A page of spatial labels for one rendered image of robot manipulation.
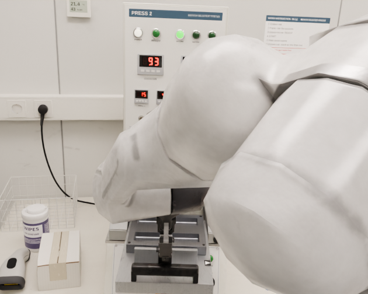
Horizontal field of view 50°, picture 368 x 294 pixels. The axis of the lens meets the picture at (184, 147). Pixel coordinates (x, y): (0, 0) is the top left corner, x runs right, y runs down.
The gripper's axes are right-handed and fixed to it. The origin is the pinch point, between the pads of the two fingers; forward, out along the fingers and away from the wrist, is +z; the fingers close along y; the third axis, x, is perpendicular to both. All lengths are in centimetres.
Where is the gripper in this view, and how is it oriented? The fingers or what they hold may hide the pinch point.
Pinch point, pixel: (165, 255)
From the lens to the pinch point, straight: 92.5
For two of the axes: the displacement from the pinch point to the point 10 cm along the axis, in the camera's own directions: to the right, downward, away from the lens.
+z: -0.5, 7.8, 6.3
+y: 0.2, 6.3, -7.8
